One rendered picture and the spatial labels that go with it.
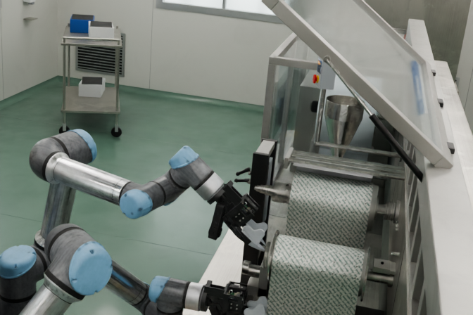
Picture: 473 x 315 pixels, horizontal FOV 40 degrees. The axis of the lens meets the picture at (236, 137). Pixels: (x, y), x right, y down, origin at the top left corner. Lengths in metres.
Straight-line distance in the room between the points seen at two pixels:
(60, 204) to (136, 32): 5.69
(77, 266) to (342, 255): 0.68
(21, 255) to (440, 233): 1.44
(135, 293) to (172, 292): 0.14
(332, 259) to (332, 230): 0.22
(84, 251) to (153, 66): 6.21
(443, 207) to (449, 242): 0.15
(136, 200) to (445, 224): 0.83
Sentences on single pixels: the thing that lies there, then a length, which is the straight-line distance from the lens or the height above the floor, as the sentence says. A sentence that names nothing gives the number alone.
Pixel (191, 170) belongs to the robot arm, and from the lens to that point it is 1.78.
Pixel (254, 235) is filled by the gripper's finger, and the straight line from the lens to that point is 1.82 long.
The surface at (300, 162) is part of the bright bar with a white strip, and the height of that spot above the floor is 1.45.
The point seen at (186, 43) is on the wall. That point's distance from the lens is 7.56.
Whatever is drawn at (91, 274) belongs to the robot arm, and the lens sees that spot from 1.65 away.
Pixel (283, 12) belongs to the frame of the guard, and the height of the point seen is 1.95.
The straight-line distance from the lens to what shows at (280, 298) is 1.84.
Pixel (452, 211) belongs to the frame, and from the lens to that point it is 1.28.
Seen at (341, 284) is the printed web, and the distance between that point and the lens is 1.79.
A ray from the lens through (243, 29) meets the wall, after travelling 7.36.
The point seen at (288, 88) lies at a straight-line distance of 2.68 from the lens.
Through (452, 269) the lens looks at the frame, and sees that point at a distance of 1.08.
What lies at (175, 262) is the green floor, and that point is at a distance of 4.26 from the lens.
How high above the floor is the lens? 2.15
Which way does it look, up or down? 19 degrees down
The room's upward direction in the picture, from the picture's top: 5 degrees clockwise
